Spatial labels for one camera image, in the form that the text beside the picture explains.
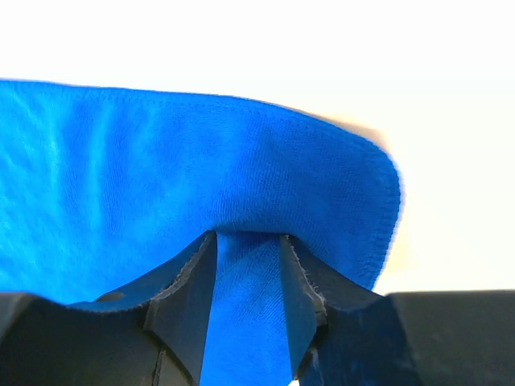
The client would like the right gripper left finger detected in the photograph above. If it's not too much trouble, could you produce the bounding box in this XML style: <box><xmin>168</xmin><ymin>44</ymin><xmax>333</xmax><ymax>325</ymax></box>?
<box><xmin>1</xmin><ymin>232</ymin><xmax>217</xmax><ymax>385</ymax></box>

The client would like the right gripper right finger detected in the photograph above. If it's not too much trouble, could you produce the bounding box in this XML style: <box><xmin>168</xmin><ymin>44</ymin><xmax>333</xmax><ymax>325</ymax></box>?
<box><xmin>279</xmin><ymin>236</ymin><xmax>514</xmax><ymax>385</ymax></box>

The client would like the blue towel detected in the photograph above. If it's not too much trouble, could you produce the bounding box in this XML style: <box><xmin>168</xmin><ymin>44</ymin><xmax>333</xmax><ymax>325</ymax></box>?
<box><xmin>1</xmin><ymin>81</ymin><xmax>401</xmax><ymax>385</ymax></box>

